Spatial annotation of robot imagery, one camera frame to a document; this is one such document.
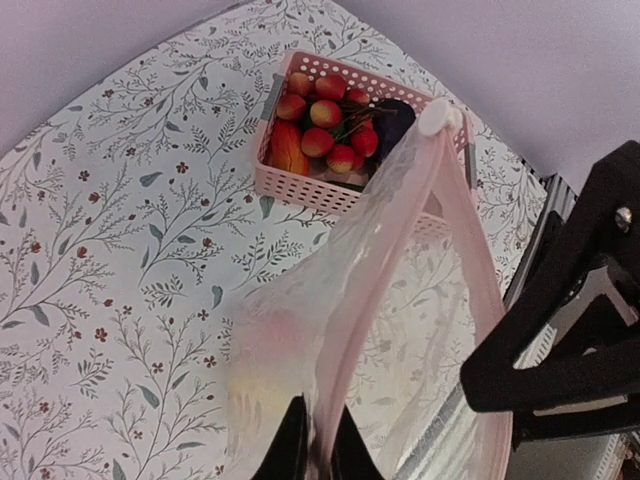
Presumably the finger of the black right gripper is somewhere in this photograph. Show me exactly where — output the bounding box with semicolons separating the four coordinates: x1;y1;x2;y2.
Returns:
459;141;640;446

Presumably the red toy fruit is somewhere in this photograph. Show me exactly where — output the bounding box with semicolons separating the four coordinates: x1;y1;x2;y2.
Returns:
250;308;322;360

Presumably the purple toy eggplant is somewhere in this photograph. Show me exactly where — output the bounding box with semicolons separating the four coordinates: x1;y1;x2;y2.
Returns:
373;99;416;163

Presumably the orange red toy mango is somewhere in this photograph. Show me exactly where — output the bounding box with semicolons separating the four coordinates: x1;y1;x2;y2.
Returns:
270;119;311;176

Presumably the floral patterned table mat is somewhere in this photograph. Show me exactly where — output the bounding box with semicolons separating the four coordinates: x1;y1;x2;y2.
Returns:
0;0;551;480

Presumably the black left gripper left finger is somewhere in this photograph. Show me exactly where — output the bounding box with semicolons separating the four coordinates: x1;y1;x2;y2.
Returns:
254;396;309;480

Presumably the pink perforated plastic basket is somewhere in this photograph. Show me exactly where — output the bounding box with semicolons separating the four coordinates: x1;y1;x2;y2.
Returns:
254;50;475;217

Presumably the yellow toy fruit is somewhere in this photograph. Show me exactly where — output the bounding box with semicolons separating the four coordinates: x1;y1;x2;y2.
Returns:
228;373;294;436

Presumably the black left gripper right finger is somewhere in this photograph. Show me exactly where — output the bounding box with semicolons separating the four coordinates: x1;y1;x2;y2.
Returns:
332;407;383;480

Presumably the clear zip top bag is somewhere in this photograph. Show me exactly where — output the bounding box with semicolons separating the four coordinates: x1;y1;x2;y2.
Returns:
224;124;511;479

